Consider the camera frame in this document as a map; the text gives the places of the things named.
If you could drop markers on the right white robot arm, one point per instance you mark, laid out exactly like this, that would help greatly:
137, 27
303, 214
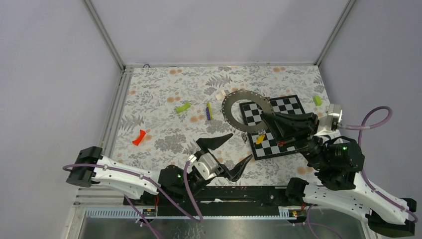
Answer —
339, 168

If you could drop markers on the small green block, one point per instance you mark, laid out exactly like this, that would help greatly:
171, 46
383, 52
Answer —
317, 100

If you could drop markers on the green curved block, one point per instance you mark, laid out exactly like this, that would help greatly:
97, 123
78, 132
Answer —
183, 108

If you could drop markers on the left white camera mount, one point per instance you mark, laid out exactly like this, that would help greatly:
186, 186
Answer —
205, 164

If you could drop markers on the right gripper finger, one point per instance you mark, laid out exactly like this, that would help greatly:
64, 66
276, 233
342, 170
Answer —
281, 132
293, 120

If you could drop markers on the small beige wooden block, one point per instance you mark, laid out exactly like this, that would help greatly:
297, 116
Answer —
221, 95

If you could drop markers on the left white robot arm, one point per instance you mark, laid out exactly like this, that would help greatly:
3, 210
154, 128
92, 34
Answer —
92, 167

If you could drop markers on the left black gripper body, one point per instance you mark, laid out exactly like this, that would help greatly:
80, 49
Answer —
195, 186

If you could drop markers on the yellow headed key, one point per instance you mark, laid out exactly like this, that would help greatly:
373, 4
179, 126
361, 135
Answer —
260, 139

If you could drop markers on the red curved block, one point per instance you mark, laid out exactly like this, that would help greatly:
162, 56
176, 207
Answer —
140, 138

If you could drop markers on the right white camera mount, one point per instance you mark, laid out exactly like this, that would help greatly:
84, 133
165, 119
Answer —
330, 123

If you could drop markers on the purple yellow toy brick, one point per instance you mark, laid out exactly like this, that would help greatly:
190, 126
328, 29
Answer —
209, 112

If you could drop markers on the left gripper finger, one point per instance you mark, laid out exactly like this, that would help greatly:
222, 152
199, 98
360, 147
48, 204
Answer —
207, 144
236, 172

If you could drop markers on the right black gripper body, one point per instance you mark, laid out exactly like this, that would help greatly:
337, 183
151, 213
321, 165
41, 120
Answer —
308, 145

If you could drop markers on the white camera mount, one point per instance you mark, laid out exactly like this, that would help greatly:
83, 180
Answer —
330, 123
205, 164

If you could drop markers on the black white chessboard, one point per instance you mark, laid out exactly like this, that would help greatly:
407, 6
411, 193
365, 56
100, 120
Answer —
270, 147

